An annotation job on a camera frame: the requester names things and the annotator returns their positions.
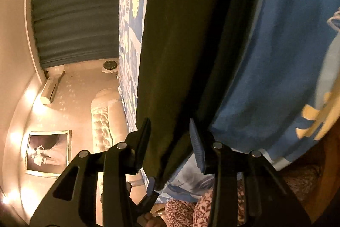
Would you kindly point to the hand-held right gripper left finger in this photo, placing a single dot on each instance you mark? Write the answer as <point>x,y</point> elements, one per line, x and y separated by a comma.
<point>142,143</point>

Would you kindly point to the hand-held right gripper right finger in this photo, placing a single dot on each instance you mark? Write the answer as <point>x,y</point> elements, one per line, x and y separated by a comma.
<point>198,148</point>

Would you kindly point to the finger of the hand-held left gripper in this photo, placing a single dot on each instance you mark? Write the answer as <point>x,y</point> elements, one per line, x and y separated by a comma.
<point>151,186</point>

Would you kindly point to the black pants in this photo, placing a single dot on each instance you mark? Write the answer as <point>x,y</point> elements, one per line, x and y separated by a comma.
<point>186,56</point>

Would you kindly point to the person's left hand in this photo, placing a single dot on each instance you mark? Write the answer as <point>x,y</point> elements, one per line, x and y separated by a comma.
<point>151,221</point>

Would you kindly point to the tufted cream headboard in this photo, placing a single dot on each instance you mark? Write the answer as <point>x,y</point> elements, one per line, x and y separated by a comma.
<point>106,115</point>

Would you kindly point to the blue printed bed blanket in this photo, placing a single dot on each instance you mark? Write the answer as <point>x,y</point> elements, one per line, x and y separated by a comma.
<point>279,70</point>

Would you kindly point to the brown wooden furniture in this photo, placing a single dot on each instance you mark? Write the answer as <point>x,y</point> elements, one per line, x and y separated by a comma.
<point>322,176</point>

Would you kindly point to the dark pleated curtain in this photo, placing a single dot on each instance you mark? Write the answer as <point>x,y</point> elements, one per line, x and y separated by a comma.
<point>77,11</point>

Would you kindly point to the framed wall picture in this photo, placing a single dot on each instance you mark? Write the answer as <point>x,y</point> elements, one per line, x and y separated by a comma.
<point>47,154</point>

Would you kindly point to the white wall air conditioner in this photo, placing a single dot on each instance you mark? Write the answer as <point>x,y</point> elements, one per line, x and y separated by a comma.
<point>49,92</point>

